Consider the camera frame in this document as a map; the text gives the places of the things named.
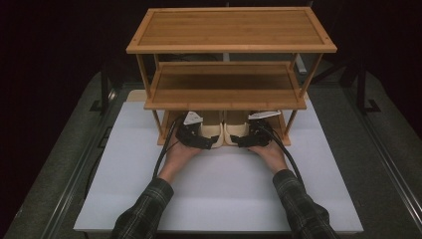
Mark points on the black metal stand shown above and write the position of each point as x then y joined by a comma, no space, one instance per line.
104,89
363,89

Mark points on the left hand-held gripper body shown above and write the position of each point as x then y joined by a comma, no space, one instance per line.
189,134

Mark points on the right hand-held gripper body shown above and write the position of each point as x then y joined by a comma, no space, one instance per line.
262,132

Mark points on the three-tier wooden shoe rack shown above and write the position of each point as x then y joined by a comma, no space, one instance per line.
229,30

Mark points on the person's left hand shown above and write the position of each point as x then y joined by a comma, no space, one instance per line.
179,159

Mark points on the white stand foot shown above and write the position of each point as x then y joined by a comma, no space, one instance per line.
301,64

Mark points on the beige perforated clog shoe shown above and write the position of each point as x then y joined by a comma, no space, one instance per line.
236,129
212,131

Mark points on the person's right hand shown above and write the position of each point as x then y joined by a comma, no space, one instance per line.
270,157

